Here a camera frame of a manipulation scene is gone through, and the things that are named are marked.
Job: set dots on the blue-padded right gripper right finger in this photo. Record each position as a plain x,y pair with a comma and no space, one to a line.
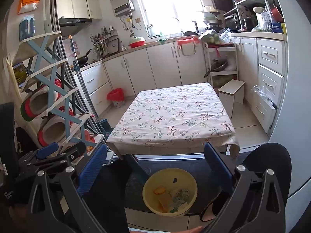
219,168

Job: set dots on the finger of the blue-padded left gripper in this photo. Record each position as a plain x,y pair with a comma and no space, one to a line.
76,151
46,151

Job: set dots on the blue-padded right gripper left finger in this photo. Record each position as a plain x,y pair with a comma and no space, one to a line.
89,173

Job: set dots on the orange peel pile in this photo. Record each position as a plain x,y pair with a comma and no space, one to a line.
164,199

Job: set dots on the yellow plastic trash basin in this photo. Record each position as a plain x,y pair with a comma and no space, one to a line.
170,178

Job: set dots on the red-lined small trash bin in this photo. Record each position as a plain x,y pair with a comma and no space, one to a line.
116,96

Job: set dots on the white kitchen base cabinets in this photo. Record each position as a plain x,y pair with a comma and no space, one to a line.
147,68

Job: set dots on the blue white shoe rack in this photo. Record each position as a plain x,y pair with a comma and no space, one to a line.
64,122

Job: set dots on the beige red slipper on rack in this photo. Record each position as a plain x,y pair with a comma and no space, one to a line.
35,103

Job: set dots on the floral tablecloth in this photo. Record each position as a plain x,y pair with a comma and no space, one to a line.
174,120

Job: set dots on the small white stool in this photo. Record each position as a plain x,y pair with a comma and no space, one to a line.
231,92

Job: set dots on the black frying pan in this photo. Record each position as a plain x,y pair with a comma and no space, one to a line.
82,61

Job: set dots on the black wok on cart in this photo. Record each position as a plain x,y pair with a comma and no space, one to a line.
218,65

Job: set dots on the white rolling storage cart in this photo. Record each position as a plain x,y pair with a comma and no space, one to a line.
228,51

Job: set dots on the white right drawer cabinet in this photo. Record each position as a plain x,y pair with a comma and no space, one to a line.
262,58

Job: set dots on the range hood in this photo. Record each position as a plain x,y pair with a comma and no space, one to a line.
71,26

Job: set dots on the red wash basin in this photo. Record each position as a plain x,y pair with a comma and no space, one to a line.
137,44

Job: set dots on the red cloth on cabinet door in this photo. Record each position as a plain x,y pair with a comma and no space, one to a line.
193,40

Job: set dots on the white upper wall cabinets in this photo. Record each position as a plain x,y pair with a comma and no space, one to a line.
68,9

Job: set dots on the wall gas water heater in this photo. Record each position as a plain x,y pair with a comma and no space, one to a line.
122,7

